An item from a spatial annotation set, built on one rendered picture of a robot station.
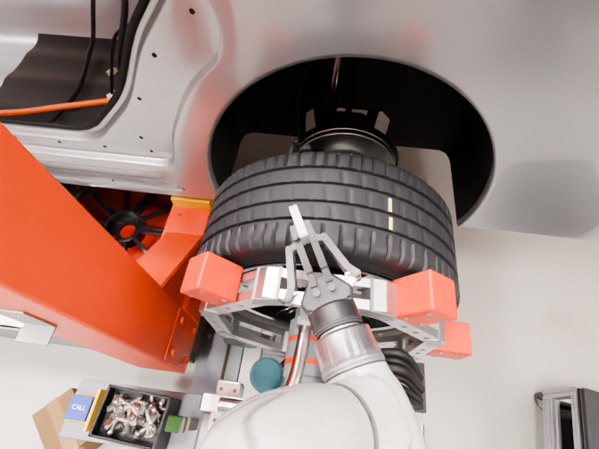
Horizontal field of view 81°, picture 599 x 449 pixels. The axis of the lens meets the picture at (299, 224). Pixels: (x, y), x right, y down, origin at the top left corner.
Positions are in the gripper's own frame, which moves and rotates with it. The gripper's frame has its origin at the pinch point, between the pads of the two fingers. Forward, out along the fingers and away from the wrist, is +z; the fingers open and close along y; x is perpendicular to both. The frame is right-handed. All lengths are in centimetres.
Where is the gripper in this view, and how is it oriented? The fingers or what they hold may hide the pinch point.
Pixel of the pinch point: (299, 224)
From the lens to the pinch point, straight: 62.5
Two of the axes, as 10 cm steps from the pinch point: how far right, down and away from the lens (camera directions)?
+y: 9.4, -3.5, 0.0
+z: -3.0, -7.8, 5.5
